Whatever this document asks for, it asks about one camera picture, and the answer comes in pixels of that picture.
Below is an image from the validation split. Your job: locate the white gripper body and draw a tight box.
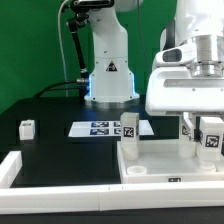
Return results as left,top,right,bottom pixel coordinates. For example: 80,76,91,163
145,67,224,116

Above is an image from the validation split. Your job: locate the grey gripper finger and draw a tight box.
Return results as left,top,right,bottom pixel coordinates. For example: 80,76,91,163
182,112,196,141

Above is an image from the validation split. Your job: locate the white square table top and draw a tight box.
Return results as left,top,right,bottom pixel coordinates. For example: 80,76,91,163
117,139,224,184

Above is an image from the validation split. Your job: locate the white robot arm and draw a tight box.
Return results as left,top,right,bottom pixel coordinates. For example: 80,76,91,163
88,0,224,134

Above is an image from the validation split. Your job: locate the white U-shaped obstacle fence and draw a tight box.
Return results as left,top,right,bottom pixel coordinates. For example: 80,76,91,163
0,151,224,214

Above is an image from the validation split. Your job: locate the white fiducial marker sheet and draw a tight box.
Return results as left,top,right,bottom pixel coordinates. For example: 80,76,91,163
68,119,155,138

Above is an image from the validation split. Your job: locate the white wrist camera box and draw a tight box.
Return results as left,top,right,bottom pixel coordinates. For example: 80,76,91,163
152,43,197,70

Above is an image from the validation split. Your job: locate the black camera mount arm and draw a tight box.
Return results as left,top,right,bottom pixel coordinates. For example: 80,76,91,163
62,0,114,78

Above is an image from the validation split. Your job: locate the black cable on table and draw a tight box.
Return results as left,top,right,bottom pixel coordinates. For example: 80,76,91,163
33,78,91,99

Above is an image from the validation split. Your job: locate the grey hanging cable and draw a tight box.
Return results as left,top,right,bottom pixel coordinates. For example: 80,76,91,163
57,0,70,98

